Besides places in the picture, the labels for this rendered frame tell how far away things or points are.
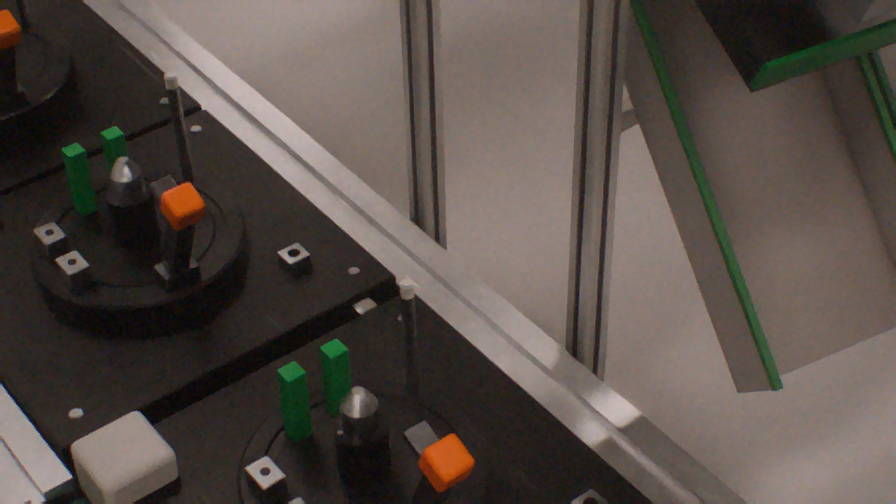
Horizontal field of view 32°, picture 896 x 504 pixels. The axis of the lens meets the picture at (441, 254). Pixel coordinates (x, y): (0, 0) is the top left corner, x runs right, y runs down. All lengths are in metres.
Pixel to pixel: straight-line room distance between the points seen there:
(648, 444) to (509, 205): 0.36
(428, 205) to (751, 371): 0.30
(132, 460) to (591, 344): 0.30
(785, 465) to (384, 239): 0.31
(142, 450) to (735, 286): 0.34
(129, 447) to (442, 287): 0.25
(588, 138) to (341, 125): 0.46
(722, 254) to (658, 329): 0.27
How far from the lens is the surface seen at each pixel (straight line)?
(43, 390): 0.96
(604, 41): 0.84
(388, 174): 1.26
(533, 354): 0.96
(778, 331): 0.92
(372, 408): 0.81
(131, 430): 0.89
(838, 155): 0.95
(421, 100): 1.03
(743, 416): 1.07
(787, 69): 0.78
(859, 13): 0.78
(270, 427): 0.88
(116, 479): 0.87
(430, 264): 1.02
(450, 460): 0.75
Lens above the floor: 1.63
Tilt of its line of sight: 41 degrees down
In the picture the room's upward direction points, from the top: 2 degrees counter-clockwise
